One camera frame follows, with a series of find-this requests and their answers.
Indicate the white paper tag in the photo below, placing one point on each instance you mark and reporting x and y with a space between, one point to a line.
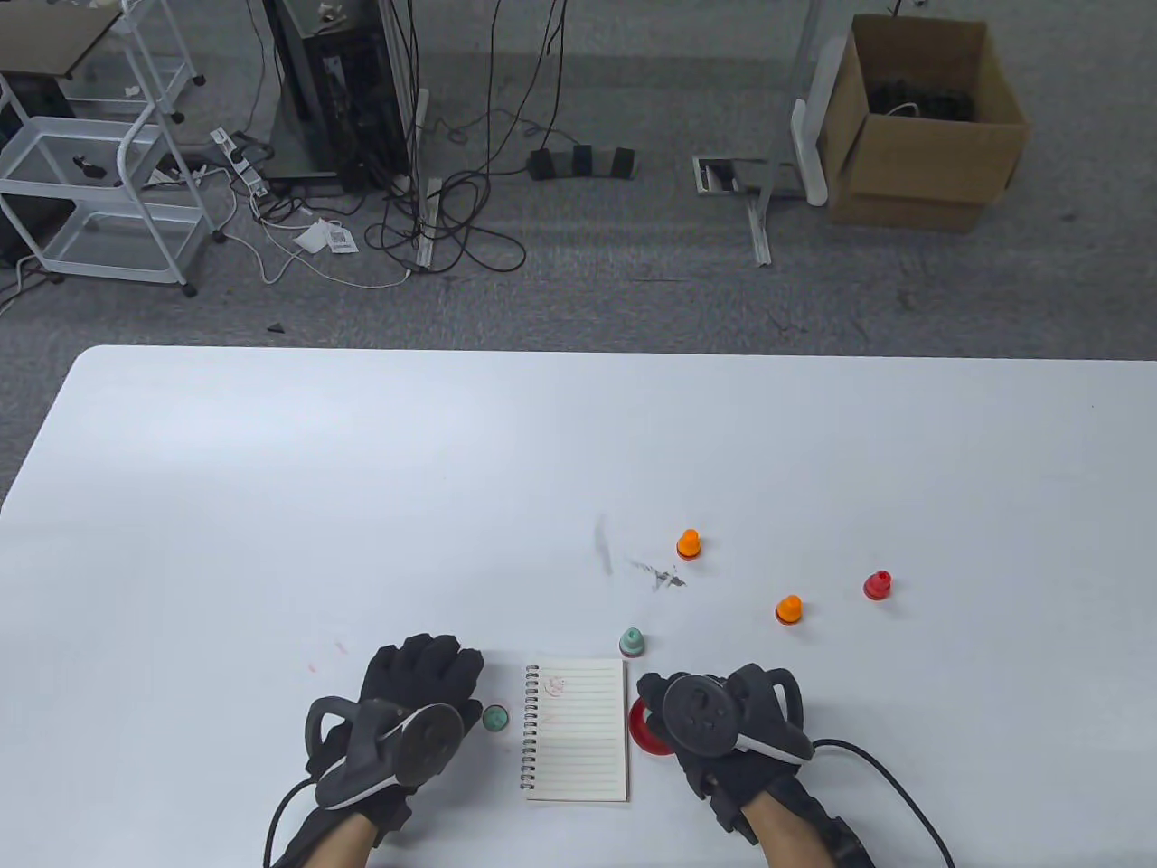
325 238

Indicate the green stamp cap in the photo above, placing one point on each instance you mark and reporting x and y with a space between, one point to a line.
494 719

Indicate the person's left hand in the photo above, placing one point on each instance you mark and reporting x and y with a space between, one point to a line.
416 665

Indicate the orange reward stamp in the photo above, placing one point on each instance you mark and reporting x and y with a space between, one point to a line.
789 609
689 542

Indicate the aluminium floor rail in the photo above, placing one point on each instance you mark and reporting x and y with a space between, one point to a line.
427 226

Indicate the red round ink pad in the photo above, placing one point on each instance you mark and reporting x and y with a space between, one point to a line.
644 737

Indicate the black grey handheld controller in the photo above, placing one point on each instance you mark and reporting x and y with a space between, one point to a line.
696 714
425 737

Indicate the black foot pedal switch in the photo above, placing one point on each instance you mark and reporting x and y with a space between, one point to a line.
583 163

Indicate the grey metal table leg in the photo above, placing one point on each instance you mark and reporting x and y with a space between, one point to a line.
762 231

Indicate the person's right hand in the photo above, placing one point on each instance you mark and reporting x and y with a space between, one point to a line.
723 787

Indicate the red reward stamp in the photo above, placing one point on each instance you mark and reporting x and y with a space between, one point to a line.
877 586

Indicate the brown cardboard box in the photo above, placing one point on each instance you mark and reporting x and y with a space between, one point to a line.
913 163

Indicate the brown wooden side table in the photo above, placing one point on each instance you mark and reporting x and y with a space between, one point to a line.
54 36

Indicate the metal floor outlet box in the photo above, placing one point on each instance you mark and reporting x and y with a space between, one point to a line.
723 174

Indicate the white plastic bar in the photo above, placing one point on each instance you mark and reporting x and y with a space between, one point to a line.
807 149

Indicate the white power strip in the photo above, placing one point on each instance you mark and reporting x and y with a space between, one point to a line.
239 163

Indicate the person's right forearm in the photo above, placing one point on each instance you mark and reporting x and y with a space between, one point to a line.
791 836

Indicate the green reward stamp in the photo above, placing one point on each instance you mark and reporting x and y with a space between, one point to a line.
632 642

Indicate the spiral lined notebook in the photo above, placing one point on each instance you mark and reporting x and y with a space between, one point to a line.
578 732

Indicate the person's left forearm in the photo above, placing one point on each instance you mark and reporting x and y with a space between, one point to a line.
339 845

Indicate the black computer cabinet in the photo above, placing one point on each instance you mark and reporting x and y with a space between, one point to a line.
334 90

